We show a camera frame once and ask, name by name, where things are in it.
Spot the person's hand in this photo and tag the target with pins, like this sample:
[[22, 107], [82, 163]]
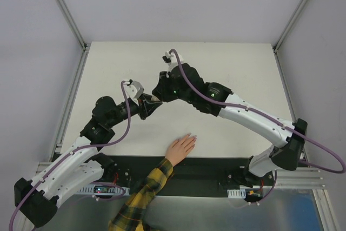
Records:
[[180, 149]]

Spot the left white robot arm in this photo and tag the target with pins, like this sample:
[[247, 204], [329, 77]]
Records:
[[83, 163]]

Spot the left aluminium frame post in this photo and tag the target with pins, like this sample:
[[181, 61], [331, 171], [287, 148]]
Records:
[[71, 23]]

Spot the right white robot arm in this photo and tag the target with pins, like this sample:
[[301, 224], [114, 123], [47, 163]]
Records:
[[218, 100]]

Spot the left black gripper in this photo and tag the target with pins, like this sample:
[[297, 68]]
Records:
[[143, 106]]

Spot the yellow plaid sleeve forearm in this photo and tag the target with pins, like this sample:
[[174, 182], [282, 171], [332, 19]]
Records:
[[131, 214]]

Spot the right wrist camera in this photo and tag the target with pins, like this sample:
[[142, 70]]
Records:
[[170, 60]]

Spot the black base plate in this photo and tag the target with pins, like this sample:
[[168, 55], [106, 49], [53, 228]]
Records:
[[193, 177]]

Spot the right white cable duct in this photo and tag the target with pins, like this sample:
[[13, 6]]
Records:
[[236, 193]]

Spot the left white cable duct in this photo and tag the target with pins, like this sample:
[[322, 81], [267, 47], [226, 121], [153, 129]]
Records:
[[101, 189]]

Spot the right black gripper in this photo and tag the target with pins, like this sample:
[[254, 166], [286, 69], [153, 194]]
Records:
[[167, 86]]

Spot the left aluminium frame rail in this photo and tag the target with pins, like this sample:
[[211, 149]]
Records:
[[63, 123]]

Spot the white cable duct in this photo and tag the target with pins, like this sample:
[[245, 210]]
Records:
[[236, 193], [101, 189]]

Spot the beige nail polish bottle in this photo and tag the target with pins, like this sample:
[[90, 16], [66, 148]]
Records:
[[154, 98]]

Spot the aluminium frame post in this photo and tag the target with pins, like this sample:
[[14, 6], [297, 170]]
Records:
[[290, 24], [71, 23]]

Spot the right aluminium frame post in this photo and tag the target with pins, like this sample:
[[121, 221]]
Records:
[[290, 24]]

